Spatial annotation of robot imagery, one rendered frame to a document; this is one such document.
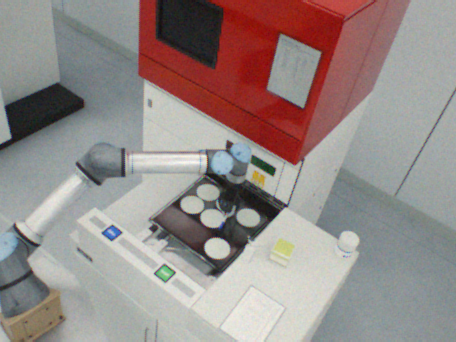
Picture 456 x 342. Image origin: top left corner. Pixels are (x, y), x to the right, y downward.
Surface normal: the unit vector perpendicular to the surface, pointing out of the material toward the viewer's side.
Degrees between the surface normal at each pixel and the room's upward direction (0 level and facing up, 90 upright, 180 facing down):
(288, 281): 0
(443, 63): 90
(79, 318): 0
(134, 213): 0
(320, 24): 90
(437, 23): 90
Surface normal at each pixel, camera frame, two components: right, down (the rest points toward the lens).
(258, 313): 0.15, -0.72
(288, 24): -0.58, 0.49
